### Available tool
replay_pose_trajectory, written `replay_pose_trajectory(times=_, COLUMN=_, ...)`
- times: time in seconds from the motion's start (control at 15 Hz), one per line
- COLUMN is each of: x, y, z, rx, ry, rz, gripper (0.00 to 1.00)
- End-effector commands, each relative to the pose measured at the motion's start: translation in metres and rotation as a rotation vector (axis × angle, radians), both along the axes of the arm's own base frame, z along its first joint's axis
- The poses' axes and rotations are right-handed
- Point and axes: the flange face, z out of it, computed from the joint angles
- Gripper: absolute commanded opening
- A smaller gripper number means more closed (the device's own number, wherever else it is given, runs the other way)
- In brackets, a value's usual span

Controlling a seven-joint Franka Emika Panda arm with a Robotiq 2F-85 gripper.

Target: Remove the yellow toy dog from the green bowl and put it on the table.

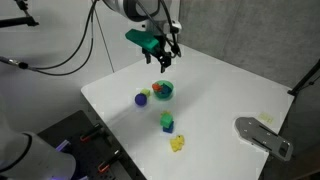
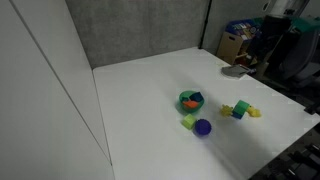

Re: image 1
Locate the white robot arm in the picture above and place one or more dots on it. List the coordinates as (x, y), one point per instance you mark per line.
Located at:
(33, 156)

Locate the grey metal mounting plate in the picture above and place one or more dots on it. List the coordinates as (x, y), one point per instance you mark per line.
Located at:
(263, 136)

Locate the lime green cube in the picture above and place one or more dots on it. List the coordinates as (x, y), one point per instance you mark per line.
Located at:
(145, 92)

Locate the black slanted stand pole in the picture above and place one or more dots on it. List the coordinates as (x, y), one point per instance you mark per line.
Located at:
(305, 78)

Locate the metal tipped rod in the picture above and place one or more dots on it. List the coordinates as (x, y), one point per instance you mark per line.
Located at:
(13, 62)

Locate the large blue embossed cube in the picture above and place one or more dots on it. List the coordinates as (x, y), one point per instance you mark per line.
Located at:
(165, 91)

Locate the black perforated base board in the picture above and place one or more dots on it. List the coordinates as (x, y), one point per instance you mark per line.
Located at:
(86, 153)

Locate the small dark blue cube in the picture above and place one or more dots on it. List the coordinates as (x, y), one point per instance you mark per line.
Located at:
(168, 128)

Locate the black camera boom rod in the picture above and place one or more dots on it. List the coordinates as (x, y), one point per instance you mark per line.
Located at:
(18, 21)

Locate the green plastic bowl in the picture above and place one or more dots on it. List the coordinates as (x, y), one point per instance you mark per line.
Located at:
(166, 95)

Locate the purple bumpy ball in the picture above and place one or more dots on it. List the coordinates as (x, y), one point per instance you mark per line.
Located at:
(140, 99)

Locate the pale yellow sticker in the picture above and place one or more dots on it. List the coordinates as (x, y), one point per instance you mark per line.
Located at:
(266, 118)

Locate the yellow soft block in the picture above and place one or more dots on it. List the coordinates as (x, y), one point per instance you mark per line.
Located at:
(177, 143)

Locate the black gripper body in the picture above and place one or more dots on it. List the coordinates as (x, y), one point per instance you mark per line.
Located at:
(161, 46)

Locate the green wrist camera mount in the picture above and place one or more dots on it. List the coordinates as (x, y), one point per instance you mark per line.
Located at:
(141, 38)

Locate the orange toy animal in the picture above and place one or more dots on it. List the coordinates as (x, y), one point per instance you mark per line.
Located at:
(156, 87)

